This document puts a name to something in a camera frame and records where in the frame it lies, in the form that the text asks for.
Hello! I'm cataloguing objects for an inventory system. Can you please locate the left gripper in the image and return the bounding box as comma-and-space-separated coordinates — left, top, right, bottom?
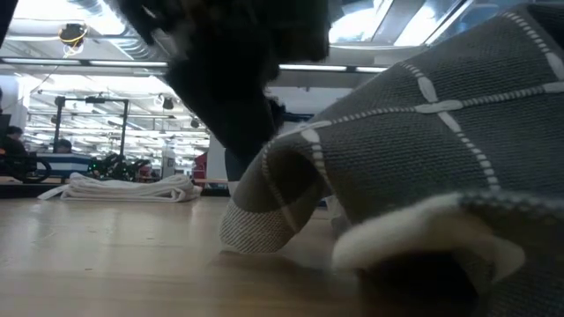
165, 0, 331, 163

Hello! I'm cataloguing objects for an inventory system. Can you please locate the white brown-striped towel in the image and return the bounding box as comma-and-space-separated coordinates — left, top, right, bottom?
36, 172, 204, 204

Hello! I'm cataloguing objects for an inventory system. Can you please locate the grey white-checked towel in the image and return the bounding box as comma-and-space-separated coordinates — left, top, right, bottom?
219, 3, 564, 317

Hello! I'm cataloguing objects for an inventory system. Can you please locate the red background object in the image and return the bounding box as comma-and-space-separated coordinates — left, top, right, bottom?
192, 151, 209, 182

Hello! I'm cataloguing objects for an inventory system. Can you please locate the long ceiling light bar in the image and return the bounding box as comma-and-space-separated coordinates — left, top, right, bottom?
0, 55, 390, 75

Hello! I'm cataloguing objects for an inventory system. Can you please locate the black background gantry frame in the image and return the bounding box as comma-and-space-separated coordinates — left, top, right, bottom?
52, 95, 131, 156

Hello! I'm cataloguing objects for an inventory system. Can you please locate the ceiling cable reel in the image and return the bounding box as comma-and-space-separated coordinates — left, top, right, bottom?
57, 22, 88, 57

